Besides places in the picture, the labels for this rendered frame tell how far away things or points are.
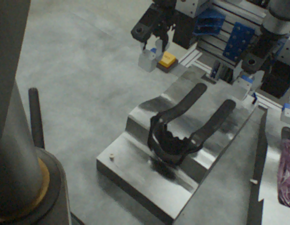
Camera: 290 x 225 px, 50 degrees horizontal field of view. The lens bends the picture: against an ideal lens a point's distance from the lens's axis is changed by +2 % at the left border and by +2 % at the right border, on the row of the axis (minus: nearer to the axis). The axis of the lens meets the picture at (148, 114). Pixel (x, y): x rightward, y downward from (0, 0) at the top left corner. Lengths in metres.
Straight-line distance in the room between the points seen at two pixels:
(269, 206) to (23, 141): 0.67
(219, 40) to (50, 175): 1.22
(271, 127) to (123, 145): 0.49
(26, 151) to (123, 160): 0.60
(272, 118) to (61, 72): 0.75
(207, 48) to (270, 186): 0.80
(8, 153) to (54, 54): 1.01
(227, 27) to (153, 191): 0.85
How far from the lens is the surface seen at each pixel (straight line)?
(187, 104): 0.98
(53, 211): 0.32
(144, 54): 1.00
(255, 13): 1.39
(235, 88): 1.03
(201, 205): 0.89
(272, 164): 0.93
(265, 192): 0.89
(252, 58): 0.90
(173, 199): 0.81
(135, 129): 0.86
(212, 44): 1.50
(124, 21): 2.89
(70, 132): 0.97
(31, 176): 0.29
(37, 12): 2.96
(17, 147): 0.25
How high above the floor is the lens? 1.58
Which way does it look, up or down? 49 degrees down
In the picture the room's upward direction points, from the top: 11 degrees clockwise
